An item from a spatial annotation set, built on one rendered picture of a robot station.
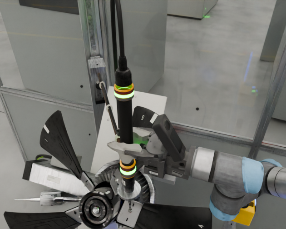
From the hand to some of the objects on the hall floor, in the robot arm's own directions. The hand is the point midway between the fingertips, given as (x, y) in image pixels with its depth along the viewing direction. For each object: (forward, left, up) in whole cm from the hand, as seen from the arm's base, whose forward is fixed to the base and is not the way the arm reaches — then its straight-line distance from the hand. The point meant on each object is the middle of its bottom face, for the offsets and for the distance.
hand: (116, 135), depth 68 cm
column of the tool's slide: (+41, -55, -151) cm, 166 cm away
